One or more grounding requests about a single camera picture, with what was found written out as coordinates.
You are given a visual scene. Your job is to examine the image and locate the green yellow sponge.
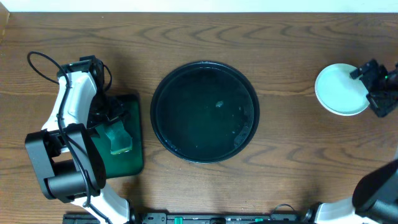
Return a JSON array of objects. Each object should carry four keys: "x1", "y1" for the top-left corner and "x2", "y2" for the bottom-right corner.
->
[{"x1": 104, "y1": 121, "x2": 133, "y2": 155}]

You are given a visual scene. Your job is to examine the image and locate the black round tray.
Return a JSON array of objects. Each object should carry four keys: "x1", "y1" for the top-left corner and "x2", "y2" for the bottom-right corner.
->
[{"x1": 150, "y1": 61, "x2": 260, "y2": 164}]

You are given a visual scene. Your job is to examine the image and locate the mint plate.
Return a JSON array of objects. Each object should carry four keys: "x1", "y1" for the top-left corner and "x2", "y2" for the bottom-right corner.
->
[{"x1": 315, "y1": 63, "x2": 369, "y2": 116}]

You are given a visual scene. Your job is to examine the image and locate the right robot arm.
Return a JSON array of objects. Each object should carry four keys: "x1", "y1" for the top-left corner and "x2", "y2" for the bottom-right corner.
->
[{"x1": 301, "y1": 59, "x2": 397, "y2": 223}]

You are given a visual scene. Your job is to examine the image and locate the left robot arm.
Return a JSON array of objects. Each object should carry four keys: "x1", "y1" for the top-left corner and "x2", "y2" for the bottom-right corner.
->
[{"x1": 25, "y1": 55, "x2": 132, "y2": 223}]

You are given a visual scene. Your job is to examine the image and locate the dark green rectangular tray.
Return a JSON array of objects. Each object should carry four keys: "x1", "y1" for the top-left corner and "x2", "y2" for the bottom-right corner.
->
[{"x1": 91, "y1": 95, "x2": 144, "y2": 179}]

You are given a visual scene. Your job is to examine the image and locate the black mounting rail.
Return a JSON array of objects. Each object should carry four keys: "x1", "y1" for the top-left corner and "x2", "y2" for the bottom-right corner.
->
[{"x1": 62, "y1": 212, "x2": 375, "y2": 224}]

